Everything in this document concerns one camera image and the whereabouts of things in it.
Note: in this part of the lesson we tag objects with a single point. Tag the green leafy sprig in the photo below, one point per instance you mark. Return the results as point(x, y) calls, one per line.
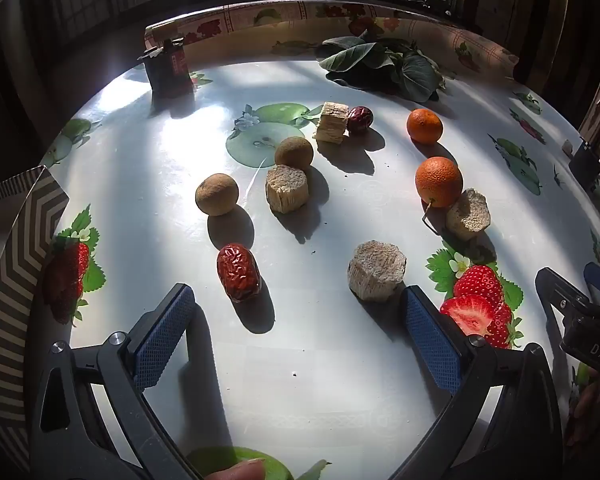
point(385, 62)

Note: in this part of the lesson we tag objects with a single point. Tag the red dried date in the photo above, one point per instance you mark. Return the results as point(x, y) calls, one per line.
point(237, 272)
point(360, 120)

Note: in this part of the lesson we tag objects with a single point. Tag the person's left hand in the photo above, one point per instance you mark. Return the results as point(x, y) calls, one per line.
point(240, 471)

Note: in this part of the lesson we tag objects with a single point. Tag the black box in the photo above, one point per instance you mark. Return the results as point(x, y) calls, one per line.
point(586, 165)

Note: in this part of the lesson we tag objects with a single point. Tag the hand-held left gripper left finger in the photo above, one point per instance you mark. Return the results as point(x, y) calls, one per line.
point(165, 340)

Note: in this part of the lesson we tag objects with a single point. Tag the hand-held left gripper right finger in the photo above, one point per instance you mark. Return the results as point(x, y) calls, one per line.
point(432, 345)

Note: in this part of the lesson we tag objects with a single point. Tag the beige puffed cake piece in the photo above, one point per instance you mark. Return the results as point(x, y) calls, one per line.
point(331, 122)
point(376, 270)
point(468, 214)
point(286, 188)

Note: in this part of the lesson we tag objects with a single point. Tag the striped cardboard box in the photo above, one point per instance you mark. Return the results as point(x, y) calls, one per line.
point(20, 280)

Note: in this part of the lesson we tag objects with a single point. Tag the orange tangerine with stem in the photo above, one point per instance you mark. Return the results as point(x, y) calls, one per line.
point(438, 181)

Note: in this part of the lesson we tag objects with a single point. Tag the brown longan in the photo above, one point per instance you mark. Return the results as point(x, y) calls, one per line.
point(216, 194)
point(294, 152)

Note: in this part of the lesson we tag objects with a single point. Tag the black small container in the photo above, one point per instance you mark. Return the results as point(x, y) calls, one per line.
point(169, 72)

